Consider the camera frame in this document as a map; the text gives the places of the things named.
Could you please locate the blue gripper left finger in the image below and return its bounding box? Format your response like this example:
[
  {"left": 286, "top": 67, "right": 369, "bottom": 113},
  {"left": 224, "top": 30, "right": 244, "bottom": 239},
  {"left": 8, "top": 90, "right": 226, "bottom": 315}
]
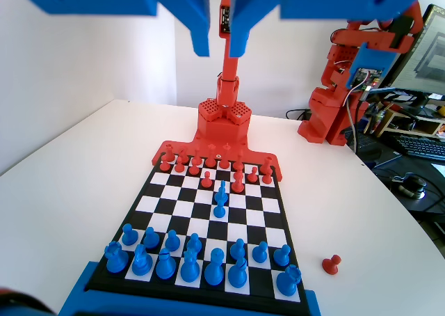
[{"left": 6, "top": 0, "right": 211, "bottom": 58}]

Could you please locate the blue bishop chess piece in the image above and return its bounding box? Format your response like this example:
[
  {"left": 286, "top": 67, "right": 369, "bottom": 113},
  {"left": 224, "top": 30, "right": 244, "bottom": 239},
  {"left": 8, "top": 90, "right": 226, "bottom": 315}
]
[
  {"left": 155, "top": 248, "right": 176, "bottom": 280},
  {"left": 227, "top": 256, "right": 248, "bottom": 289},
  {"left": 214, "top": 180, "right": 229, "bottom": 205}
]

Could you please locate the red queen chess piece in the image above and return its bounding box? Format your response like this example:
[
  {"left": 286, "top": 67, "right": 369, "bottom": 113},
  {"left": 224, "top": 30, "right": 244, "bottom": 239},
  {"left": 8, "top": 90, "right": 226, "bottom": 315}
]
[{"left": 204, "top": 143, "right": 217, "bottom": 168}]

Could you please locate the red round object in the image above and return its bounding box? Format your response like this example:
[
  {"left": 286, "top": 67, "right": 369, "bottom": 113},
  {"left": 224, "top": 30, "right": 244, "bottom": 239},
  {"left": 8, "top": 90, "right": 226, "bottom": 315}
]
[{"left": 218, "top": 142, "right": 231, "bottom": 169}]

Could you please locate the blue plastic chess rook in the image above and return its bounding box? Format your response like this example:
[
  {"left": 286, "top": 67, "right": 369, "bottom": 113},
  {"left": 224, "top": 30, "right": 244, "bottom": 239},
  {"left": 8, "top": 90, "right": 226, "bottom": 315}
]
[
  {"left": 276, "top": 264, "right": 302, "bottom": 296},
  {"left": 104, "top": 241, "right": 129, "bottom": 274}
]

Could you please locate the blue queen chess piece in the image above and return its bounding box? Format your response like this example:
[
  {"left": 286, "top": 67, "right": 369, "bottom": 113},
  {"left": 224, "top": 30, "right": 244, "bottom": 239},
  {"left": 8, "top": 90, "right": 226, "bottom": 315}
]
[{"left": 179, "top": 248, "right": 202, "bottom": 284}]

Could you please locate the blue king chess piece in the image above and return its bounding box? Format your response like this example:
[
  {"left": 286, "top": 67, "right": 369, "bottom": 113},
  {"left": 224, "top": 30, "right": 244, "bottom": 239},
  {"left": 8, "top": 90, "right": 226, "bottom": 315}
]
[{"left": 204, "top": 248, "right": 226, "bottom": 285}]

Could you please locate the red board holder plate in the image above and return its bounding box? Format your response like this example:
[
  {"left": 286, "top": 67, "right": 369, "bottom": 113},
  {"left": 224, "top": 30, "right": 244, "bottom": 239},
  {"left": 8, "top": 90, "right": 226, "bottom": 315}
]
[{"left": 152, "top": 138, "right": 282, "bottom": 182}]

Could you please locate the black computer monitor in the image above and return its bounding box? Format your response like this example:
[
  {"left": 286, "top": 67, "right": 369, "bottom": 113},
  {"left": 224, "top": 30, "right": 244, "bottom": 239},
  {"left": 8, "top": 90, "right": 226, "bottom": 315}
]
[{"left": 368, "top": 4, "right": 445, "bottom": 108}]

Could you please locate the wooden desk shelf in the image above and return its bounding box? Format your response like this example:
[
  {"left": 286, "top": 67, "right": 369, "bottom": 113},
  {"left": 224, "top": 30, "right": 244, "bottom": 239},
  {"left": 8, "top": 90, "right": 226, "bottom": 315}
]
[{"left": 373, "top": 103, "right": 445, "bottom": 138}]

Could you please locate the black keyboard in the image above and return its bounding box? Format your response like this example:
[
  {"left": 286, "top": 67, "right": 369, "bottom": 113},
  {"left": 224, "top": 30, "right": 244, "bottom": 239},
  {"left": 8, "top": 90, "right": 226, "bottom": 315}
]
[{"left": 394, "top": 134, "right": 445, "bottom": 162}]

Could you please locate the black and white chessboard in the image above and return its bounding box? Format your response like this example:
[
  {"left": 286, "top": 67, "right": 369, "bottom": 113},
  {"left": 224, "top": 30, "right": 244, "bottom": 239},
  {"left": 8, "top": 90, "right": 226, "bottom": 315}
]
[{"left": 85, "top": 159, "right": 309, "bottom": 313}]

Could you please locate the black round desk device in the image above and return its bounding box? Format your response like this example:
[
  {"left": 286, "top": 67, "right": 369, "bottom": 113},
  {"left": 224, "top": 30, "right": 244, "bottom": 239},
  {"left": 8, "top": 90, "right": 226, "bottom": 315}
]
[{"left": 398, "top": 175, "right": 428, "bottom": 200}]

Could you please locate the blue board holder plate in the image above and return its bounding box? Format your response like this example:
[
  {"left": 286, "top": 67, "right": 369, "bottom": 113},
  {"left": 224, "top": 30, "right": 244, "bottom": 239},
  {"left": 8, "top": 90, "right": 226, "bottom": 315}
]
[{"left": 57, "top": 260, "right": 321, "bottom": 316}]

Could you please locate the black cable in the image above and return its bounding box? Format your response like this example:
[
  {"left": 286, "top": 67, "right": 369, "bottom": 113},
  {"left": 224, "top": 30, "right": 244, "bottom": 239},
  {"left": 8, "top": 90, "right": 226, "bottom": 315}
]
[{"left": 285, "top": 108, "right": 311, "bottom": 122}]

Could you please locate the blue controller board mount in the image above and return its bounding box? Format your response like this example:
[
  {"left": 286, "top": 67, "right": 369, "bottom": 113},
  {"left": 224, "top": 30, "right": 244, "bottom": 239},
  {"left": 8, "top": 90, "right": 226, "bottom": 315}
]
[{"left": 346, "top": 42, "right": 392, "bottom": 89}]

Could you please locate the white cable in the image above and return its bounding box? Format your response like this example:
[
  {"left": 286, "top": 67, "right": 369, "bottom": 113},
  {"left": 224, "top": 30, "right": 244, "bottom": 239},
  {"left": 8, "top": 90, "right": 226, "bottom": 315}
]
[{"left": 343, "top": 84, "right": 366, "bottom": 154}]

